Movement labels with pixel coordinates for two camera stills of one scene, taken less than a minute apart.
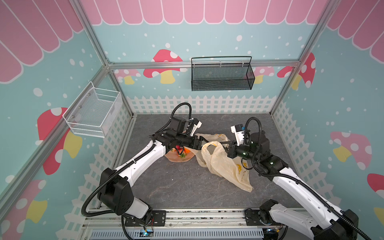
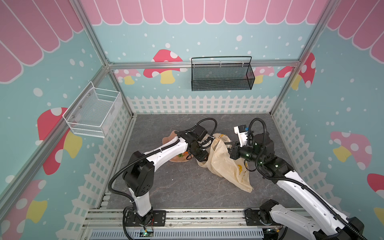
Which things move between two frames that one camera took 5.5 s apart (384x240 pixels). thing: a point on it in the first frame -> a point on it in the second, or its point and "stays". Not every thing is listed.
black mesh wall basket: (211, 77) stays
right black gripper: (230, 149) stays
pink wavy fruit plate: (172, 155) stays
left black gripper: (199, 143) -> (201, 157)
